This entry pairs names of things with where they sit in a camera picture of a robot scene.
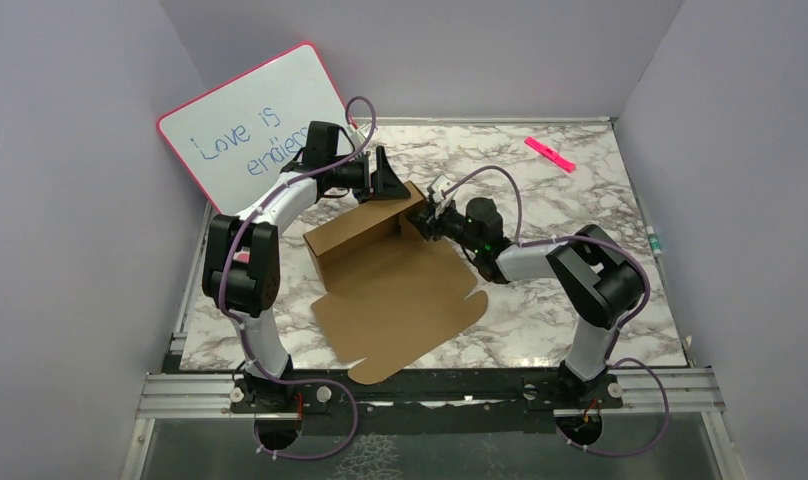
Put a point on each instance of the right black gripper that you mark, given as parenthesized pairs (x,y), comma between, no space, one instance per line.
(428,221)

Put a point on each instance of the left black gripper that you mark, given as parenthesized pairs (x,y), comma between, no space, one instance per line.
(383,182)

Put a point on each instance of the brown cardboard box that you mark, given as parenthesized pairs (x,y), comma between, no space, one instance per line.
(391,296)

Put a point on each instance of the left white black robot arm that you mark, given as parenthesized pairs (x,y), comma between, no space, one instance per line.
(242,269)

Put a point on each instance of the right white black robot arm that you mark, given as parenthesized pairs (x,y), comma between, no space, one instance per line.
(601,281)

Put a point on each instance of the pink highlighter marker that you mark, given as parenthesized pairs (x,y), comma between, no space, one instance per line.
(552,155)

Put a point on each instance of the pink framed whiteboard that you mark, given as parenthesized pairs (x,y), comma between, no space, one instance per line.
(235,138)

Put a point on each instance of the pink whiteboard eraser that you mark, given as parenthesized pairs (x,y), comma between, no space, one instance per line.
(242,257)

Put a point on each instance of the green capped marker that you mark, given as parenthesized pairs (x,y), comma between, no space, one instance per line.
(654,241)

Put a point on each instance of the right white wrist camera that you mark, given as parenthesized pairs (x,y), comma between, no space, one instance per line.
(437,191)

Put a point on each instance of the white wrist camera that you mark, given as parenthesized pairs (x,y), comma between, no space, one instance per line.
(355,135)
(437,191)

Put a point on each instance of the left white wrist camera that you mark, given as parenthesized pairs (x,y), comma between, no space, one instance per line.
(355,135)

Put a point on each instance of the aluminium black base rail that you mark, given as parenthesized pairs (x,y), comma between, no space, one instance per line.
(434,424)

